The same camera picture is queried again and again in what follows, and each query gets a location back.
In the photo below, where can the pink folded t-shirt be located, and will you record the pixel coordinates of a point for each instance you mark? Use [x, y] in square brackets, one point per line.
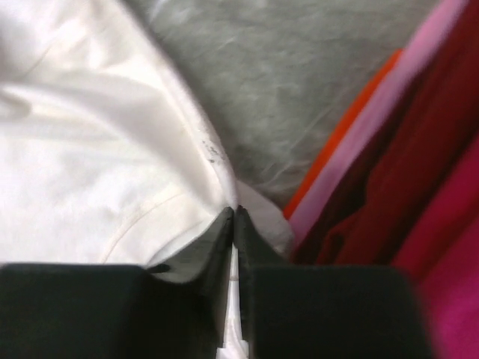
[415, 56]

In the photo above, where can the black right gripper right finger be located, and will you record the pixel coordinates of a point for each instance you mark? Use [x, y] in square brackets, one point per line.
[299, 312]

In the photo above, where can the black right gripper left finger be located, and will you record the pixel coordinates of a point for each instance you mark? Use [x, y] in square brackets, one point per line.
[174, 309]

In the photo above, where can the orange folded t-shirt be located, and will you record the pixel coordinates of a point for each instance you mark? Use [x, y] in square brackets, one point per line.
[339, 132]

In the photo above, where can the magenta folded t-shirt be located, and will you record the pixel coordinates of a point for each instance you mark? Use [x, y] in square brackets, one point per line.
[440, 253]

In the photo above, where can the cream white t-shirt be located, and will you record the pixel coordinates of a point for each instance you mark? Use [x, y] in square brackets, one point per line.
[106, 156]

